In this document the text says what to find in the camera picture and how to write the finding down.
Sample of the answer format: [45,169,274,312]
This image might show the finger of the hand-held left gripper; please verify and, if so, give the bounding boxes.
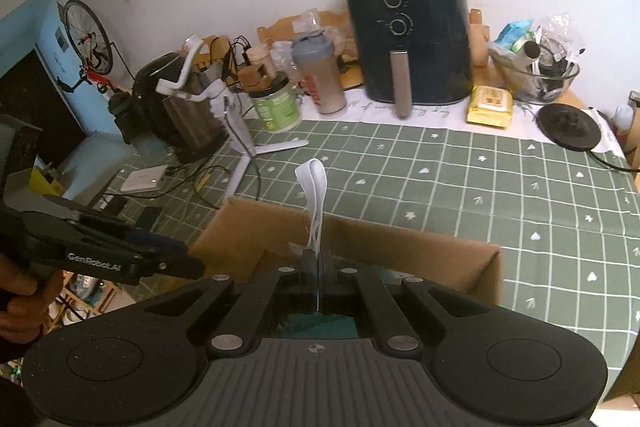
[131,252,207,284]
[75,213,191,256]

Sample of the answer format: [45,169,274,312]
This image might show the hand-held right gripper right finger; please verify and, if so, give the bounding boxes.
[318,249,506,353]

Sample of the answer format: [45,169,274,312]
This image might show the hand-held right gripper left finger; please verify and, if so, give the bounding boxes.
[145,249,318,350]

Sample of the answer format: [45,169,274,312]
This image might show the brown cardboard box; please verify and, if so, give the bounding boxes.
[189,198,503,340]

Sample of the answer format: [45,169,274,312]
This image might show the white cord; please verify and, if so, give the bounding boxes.
[295,159,330,258]

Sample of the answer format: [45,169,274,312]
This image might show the person's left hand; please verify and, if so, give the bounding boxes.
[0,252,66,350]

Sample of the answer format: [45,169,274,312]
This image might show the black smartphone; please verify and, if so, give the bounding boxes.
[134,205,166,235]

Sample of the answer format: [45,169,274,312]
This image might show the white power bank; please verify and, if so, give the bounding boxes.
[120,164,170,194]

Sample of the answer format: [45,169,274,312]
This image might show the black countertop appliance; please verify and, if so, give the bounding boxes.
[131,52,231,164]

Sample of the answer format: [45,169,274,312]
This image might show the white gimbal tripod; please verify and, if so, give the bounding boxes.
[156,34,310,200]

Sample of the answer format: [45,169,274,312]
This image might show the green checked tablecloth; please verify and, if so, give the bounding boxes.
[65,117,640,348]

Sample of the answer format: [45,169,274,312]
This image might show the bicycle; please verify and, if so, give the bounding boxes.
[57,0,133,95]

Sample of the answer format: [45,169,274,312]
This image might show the green label jar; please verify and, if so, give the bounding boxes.
[250,74,303,134]

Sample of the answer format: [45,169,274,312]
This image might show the white table runner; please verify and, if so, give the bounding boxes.
[295,89,626,154]

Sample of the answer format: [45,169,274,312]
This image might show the brown bottle beige lid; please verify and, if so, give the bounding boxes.
[237,46,275,90]

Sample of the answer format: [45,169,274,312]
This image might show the yellow packet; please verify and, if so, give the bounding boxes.
[466,85,515,128]

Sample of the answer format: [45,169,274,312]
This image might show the black air fryer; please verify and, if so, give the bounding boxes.
[346,0,473,120]

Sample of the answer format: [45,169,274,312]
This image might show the cardboard boxes with labels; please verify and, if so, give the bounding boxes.
[256,9,353,58]

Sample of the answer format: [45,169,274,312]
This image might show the black round kettle base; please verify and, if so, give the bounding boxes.
[536,103,601,152]

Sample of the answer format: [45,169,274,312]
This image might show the blue white packet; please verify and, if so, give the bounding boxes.
[495,21,533,52]

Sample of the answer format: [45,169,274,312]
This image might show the white squeeze bottle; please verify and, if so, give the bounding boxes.
[614,104,635,142]

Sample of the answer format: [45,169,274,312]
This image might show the black cable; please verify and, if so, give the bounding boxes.
[162,147,263,210]

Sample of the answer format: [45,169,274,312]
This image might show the black power cord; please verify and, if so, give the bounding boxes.
[590,147,638,172]

